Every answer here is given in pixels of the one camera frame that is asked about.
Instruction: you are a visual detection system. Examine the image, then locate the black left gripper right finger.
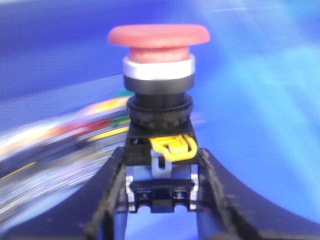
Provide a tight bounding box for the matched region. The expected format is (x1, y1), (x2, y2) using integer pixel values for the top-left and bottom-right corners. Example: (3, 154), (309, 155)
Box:
(199, 148), (320, 240)

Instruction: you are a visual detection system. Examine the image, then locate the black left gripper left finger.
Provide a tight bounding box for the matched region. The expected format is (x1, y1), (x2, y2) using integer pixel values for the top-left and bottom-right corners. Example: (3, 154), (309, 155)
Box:
(2, 147), (125, 240)

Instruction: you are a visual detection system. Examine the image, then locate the red mushroom push button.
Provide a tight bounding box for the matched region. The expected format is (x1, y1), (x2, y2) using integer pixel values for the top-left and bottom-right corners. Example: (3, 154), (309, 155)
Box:
(107, 23), (210, 213)

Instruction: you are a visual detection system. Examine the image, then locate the left blue plastic crate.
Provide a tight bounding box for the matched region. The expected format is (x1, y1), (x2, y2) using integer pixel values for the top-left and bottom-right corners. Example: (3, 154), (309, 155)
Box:
(0, 0), (320, 240)

